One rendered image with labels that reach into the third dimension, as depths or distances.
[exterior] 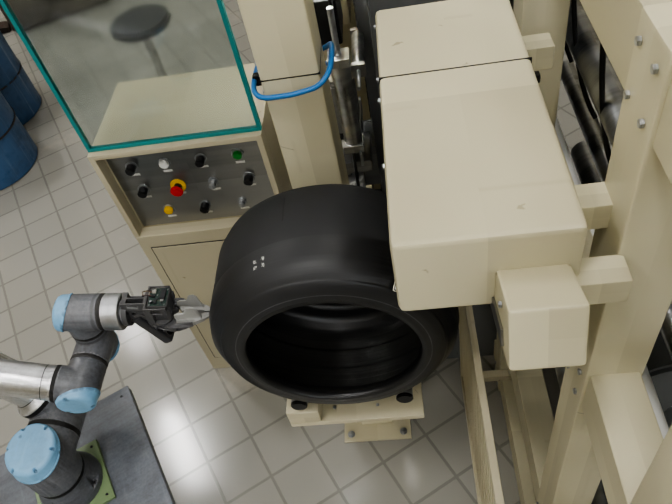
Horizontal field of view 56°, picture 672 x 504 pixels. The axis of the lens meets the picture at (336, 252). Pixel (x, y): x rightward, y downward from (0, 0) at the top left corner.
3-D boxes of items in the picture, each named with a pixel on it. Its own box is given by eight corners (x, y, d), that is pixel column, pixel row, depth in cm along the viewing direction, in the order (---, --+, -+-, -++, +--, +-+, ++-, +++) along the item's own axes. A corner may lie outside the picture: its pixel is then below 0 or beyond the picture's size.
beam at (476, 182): (380, 76, 132) (371, 9, 121) (504, 59, 129) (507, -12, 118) (396, 314, 92) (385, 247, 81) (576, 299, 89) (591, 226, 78)
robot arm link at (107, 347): (79, 373, 162) (60, 348, 152) (91, 335, 169) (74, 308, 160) (115, 373, 161) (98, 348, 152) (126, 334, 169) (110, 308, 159)
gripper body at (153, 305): (167, 310, 145) (115, 311, 146) (176, 331, 151) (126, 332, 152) (173, 284, 150) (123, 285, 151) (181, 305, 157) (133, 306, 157)
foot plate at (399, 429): (344, 383, 272) (344, 381, 270) (407, 378, 268) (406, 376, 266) (344, 442, 254) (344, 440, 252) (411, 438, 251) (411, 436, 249)
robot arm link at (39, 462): (24, 498, 183) (-9, 476, 169) (43, 441, 194) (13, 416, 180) (74, 497, 181) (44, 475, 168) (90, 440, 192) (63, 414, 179)
